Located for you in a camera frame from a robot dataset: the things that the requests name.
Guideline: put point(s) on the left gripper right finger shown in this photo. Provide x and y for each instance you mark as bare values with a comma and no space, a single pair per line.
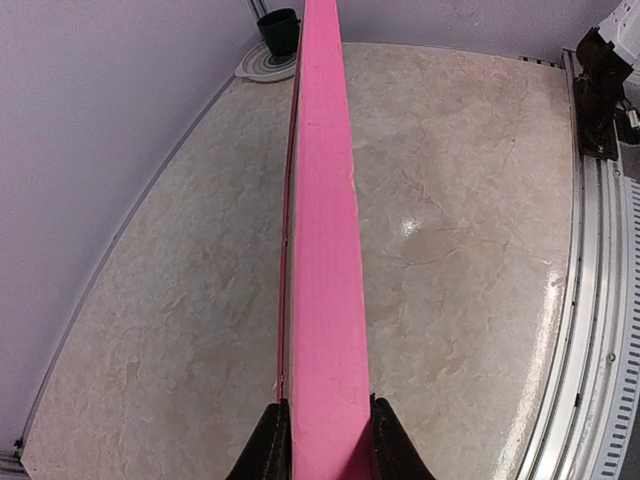
385,450

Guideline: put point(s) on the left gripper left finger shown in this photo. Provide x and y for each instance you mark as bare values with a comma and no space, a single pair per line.
267,453

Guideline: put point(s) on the wooden picture frame pink edge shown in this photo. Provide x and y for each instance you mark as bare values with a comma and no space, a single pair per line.
324,360

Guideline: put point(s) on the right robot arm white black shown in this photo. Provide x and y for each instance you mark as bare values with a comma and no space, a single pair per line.
615,25

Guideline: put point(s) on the white round coaster plate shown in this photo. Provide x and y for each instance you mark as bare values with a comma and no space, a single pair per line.
261,66

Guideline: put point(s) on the dark green cup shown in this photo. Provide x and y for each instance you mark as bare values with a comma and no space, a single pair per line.
280,30

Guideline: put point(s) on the front aluminium rail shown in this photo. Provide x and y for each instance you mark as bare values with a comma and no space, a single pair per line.
588,423

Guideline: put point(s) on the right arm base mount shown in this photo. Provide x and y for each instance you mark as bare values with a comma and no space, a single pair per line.
597,91

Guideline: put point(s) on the right aluminium post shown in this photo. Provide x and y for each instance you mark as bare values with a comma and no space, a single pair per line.
258,7

